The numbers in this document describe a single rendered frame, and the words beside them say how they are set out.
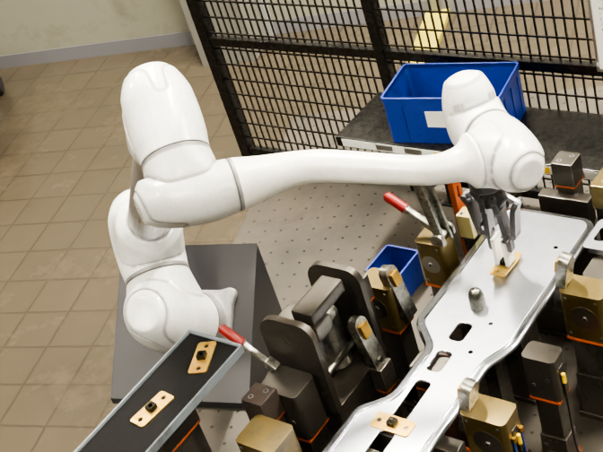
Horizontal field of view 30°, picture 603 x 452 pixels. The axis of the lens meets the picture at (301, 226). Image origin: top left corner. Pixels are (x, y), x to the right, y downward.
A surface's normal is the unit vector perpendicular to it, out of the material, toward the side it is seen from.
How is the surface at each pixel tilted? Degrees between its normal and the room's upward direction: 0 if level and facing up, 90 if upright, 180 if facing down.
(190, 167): 47
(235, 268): 42
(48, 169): 0
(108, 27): 90
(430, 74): 90
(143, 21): 90
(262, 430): 0
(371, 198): 0
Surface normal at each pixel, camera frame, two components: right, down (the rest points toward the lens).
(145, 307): -0.36, -0.07
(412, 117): -0.42, 0.61
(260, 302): 0.92, -0.03
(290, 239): -0.27, -0.78
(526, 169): 0.43, 0.44
